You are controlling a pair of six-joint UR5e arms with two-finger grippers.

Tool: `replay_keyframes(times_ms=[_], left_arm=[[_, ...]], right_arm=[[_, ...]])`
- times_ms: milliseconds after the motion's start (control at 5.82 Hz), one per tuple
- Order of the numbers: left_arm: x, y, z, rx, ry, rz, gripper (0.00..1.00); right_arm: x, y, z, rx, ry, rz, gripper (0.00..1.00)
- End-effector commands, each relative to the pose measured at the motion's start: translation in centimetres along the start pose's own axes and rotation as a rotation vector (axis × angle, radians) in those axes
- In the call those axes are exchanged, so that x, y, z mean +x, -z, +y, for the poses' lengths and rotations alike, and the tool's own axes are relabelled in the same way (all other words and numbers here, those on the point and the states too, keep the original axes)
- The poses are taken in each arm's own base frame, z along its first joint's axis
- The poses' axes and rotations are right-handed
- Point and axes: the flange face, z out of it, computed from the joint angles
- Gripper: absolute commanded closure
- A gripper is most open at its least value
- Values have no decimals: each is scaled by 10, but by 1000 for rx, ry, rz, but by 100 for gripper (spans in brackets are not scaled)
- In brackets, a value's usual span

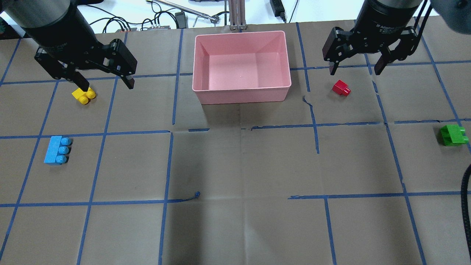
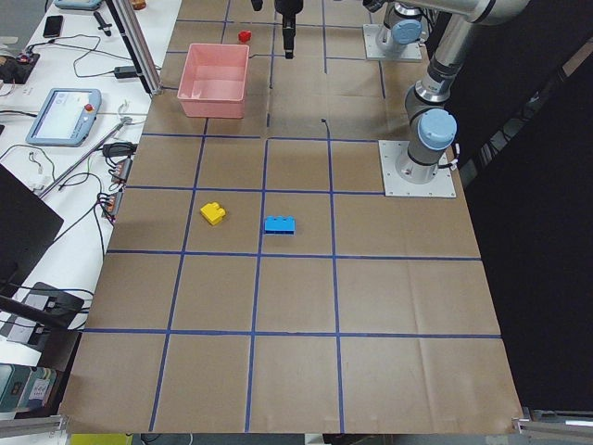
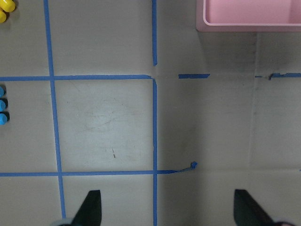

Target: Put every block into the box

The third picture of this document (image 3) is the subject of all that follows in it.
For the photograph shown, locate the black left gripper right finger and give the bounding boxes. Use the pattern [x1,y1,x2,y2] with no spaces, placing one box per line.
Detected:
[234,189,275,226]

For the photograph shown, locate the pink plastic box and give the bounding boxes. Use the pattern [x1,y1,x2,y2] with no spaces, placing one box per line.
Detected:
[196,0,301,32]

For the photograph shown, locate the blue toy block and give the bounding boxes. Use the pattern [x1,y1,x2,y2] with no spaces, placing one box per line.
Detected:
[0,86,10,126]

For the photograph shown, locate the yellow toy block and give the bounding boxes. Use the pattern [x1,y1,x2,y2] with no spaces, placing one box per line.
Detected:
[0,0,16,23]

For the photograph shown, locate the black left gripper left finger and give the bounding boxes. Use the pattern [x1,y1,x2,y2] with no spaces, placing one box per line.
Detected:
[71,190,101,226]

